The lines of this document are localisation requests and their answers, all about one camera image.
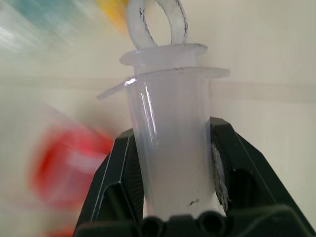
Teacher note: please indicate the translucent white plastic syringe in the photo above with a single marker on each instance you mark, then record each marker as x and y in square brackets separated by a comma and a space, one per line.
[172, 128]

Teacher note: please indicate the clear cup with red liquid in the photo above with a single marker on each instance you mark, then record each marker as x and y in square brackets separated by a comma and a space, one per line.
[71, 168]

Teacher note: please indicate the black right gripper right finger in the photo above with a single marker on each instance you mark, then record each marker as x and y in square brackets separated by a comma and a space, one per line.
[249, 177]

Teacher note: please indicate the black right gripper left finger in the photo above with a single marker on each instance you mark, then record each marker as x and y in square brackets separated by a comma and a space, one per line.
[116, 177]

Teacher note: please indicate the yellow plastic cup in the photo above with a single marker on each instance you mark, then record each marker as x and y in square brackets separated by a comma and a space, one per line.
[113, 12]

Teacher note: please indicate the blue plastic cup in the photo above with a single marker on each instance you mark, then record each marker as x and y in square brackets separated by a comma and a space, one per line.
[47, 17]

